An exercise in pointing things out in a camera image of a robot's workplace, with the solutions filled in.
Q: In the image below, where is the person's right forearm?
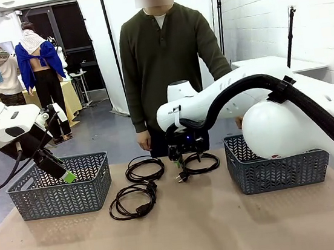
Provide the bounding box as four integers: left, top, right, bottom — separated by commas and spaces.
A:
124, 82, 151, 135

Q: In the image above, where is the white glossy mannequin torso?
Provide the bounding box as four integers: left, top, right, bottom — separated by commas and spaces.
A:
46, 33, 70, 82

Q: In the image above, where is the black power cord with socket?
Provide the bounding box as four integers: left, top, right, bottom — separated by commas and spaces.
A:
106, 179, 162, 223

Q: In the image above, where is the mannequin with blue cardigan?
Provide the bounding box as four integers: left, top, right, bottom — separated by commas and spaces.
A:
11, 18, 76, 146

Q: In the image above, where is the person in green shirt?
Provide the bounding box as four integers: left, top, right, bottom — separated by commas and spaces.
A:
114, 0, 243, 161

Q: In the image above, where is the mannequin with patterned scarf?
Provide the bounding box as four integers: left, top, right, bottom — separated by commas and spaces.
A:
0, 32, 27, 108

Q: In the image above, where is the table with yellow cloth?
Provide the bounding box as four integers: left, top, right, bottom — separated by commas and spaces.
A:
21, 77, 84, 128

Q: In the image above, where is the black braided right arm hose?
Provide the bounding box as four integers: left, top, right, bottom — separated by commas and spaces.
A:
165, 64, 334, 199

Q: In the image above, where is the person's right hand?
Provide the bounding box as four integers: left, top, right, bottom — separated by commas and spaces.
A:
136, 129, 153, 153

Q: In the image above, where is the small metal cart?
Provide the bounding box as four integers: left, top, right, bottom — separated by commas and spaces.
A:
68, 69, 94, 110

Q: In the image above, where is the thin black cable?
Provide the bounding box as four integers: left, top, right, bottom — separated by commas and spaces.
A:
123, 153, 167, 185

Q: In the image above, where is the black light stand pole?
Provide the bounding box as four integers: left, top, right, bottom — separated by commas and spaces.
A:
211, 0, 230, 58

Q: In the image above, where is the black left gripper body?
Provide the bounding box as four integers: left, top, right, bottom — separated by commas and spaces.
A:
32, 146, 68, 182

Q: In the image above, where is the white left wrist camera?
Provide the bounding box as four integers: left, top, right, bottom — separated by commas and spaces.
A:
47, 101, 69, 124

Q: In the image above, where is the white backdrop panel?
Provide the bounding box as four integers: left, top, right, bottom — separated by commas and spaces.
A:
76, 0, 133, 120

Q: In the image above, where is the person's left forearm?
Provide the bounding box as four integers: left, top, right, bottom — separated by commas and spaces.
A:
205, 51, 235, 81

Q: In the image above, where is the grey plastic woven-pattern basket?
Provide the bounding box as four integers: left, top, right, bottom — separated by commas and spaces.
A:
2, 151, 116, 223
222, 123, 334, 198

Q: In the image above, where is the white desk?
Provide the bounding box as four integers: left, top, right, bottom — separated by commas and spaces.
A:
231, 49, 330, 82

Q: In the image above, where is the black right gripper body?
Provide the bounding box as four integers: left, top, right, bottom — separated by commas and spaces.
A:
164, 122, 212, 157

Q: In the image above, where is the black tripod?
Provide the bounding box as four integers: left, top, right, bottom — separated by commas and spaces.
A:
280, 4, 304, 69

